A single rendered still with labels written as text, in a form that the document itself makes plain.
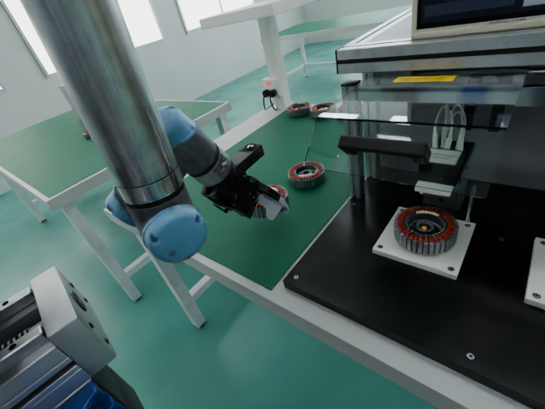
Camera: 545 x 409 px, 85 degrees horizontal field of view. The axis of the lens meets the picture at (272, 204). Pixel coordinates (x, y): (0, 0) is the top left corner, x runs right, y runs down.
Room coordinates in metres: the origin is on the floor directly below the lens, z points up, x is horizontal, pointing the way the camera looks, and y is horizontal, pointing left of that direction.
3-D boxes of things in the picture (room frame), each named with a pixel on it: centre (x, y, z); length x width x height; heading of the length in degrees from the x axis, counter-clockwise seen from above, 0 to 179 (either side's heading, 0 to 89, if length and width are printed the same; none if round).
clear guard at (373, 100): (0.44, -0.26, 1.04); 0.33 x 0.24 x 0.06; 133
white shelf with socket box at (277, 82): (1.38, -0.16, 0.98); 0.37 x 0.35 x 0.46; 43
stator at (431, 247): (0.41, -0.28, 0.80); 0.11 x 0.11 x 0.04
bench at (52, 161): (2.19, 1.12, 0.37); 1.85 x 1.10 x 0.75; 43
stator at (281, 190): (0.62, 0.01, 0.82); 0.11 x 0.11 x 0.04
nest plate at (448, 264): (0.41, -0.28, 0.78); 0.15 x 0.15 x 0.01; 43
